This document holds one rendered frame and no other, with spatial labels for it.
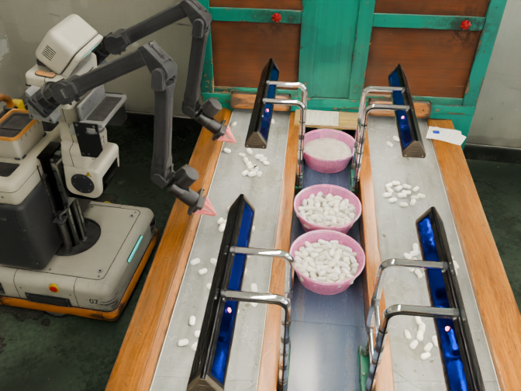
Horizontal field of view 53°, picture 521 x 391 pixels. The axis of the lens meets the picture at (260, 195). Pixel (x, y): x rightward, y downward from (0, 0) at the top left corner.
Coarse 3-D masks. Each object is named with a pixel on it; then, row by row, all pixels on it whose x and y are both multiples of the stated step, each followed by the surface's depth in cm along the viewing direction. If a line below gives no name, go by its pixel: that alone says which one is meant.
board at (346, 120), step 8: (296, 112) 260; (344, 112) 260; (352, 112) 260; (296, 120) 254; (344, 120) 254; (352, 120) 254; (328, 128) 250; (336, 128) 250; (344, 128) 249; (352, 128) 249
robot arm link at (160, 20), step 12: (192, 0) 198; (168, 12) 200; (180, 12) 198; (192, 12) 196; (204, 12) 200; (144, 24) 205; (156, 24) 203; (168, 24) 203; (192, 24) 199; (204, 24) 198; (108, 36) 208; (120, 36) 207; (132, 36) 208; (144, 36) 209; (108, 48) 211; (120, 48) 210
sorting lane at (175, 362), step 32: (224, 160) 234; (256, 160) 234; (224, 192) 216; (256, 192) 216; (256, 224) 200; (192, 256) 187; (192, 288) 175; (256, 320) 165; (192, 352) 155; (256, 352) 155; (160, 384) 147; (256, 384) 147
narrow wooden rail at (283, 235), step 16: (288, 128) 251; (288, 144) 239; (288, 160) 230; (288, 176) 220; (288, 192) 212; (288, 208) 204; (288, 224) 196; (288, 240) 190; (272, 272) 177; (272, 288) 172; (272, 304) 167; (272, 320) 162; (272, 336) 157; (272, 352) 153; (272, 368) 149; (272, 384) 145
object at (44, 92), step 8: (40, 88) 181; (48, 88) 180; (32, 96) 181; (40, 96) 181; (48, 96) 181; (32, 104) 181; (40, 104) 182; (48, 104) 182; (56, 104) 184; (40, 112) 182; (48, 112) 184
